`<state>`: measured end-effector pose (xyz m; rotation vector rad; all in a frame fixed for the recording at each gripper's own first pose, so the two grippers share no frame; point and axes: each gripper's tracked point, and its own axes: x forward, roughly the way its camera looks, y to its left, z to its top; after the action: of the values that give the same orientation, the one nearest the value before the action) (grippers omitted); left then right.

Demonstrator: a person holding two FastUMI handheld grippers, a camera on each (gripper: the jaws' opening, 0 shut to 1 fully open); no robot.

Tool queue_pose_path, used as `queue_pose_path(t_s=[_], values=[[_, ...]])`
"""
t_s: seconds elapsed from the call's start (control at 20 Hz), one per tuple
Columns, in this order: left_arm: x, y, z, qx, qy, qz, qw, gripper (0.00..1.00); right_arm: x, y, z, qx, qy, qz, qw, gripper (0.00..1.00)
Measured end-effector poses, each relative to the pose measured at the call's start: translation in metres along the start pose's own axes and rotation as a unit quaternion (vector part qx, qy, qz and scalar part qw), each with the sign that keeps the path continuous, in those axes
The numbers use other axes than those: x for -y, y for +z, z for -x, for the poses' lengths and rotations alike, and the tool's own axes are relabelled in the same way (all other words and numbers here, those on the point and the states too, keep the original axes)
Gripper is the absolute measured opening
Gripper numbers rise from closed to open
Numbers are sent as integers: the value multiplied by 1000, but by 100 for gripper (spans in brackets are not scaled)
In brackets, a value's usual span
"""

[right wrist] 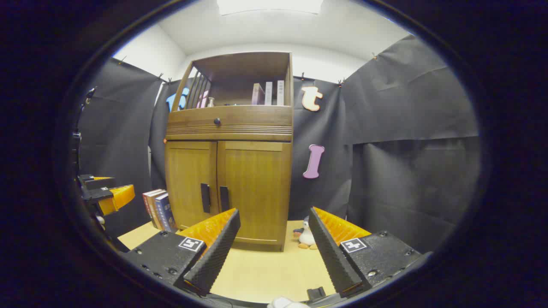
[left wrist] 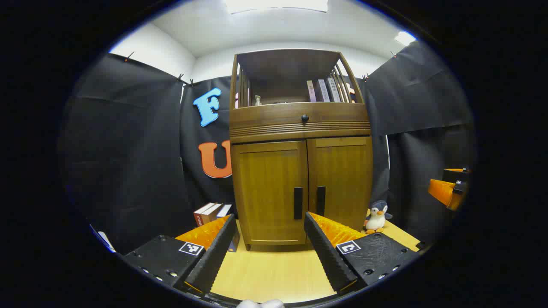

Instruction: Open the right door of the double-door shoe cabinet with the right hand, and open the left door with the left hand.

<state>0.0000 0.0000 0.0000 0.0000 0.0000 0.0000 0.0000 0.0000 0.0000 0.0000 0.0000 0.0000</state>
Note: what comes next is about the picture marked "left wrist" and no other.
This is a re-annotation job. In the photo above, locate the wooden shoe cabinet door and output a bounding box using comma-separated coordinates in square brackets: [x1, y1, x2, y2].
[231, 140, 310, 246]
[307, 136, 374, 231]

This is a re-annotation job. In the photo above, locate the red-brown book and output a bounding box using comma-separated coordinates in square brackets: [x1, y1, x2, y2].
[194, 203, 214, 226]

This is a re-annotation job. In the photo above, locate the wooden double-door shoe cabinet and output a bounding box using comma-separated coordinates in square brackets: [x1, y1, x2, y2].
[228, 48, 374, 251]

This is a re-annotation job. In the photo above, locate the large ceiling light panel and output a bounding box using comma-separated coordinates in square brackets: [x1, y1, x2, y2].
[225, 0, 329, 14]

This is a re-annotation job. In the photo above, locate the small ceiling light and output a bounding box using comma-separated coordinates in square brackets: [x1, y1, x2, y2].
[394, 31, 417, 47]

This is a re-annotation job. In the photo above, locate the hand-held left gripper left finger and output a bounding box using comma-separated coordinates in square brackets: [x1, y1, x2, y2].
[122, 214, 240, 296]

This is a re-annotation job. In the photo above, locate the penguin plush toy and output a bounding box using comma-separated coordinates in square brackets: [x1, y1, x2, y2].
[364, 200, 393, 234]

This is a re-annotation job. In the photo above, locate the brown book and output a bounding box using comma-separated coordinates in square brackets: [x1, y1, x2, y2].
[200, 204, 223, 225]

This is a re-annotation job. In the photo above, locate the black backdrop cloth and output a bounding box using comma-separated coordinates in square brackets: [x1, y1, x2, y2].
[60, 41, 476, 253]

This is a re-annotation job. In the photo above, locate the grey book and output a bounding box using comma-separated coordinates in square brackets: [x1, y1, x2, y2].
[327, 77, 342, 103]

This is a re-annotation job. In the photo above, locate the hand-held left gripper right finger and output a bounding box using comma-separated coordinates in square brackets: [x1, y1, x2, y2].
[303, 211, 420, 296]

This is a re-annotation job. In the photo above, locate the wooden cabinet drawer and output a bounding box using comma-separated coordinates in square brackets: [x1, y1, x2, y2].
[229, 102, 371, 138]

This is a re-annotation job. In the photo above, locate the blue book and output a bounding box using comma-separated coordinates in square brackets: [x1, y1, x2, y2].
[216, 204, 240, 252]

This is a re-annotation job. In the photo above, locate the white lit screen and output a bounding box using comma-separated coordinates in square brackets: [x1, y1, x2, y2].
[89, 225, 116, 253]

